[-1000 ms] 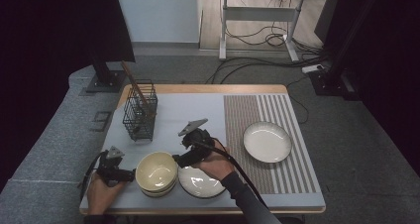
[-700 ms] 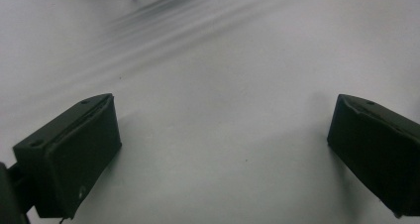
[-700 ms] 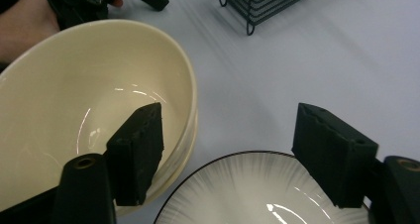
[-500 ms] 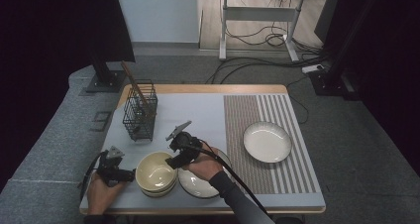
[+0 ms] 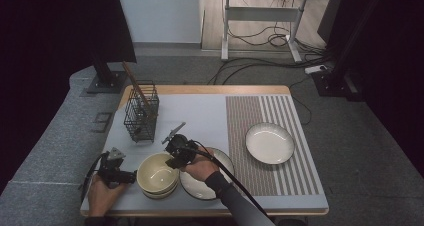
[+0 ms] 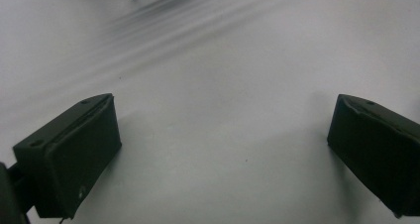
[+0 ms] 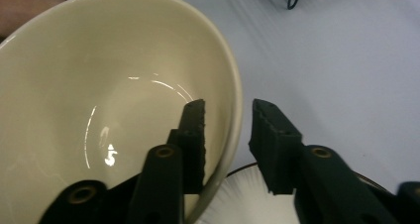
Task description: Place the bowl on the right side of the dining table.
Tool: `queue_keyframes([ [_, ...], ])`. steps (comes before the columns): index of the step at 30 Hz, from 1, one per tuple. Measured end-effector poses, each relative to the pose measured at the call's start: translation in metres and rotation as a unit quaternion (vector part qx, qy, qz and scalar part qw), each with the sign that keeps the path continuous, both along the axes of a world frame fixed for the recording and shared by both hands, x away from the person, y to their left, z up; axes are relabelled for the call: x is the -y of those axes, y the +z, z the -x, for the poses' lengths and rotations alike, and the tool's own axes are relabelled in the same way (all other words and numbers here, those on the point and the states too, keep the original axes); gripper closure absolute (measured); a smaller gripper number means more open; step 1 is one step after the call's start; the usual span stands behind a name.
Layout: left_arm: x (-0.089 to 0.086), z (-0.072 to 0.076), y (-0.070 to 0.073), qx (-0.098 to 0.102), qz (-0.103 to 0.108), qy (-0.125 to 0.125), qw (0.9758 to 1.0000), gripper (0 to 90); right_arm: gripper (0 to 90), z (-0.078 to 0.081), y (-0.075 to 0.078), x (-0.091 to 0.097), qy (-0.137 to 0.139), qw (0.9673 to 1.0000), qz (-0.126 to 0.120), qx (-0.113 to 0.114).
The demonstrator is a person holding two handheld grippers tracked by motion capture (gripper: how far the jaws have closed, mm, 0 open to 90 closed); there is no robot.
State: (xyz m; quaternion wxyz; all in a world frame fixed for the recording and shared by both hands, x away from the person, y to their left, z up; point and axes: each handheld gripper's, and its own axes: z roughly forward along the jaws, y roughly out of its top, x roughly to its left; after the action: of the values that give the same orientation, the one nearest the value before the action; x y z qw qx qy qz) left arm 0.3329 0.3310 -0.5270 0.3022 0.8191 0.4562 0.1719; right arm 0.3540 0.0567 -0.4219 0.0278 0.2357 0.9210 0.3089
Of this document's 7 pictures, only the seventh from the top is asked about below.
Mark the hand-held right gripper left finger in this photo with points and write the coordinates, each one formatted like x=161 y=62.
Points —
x=193 y=151

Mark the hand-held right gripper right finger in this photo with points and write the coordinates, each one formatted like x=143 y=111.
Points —
x=274 y=151

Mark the cream ceramic bowl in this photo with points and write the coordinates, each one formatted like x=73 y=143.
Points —
x=99 y=68

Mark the white plate with dark rim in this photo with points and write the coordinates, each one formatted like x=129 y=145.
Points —
x=244 y=201

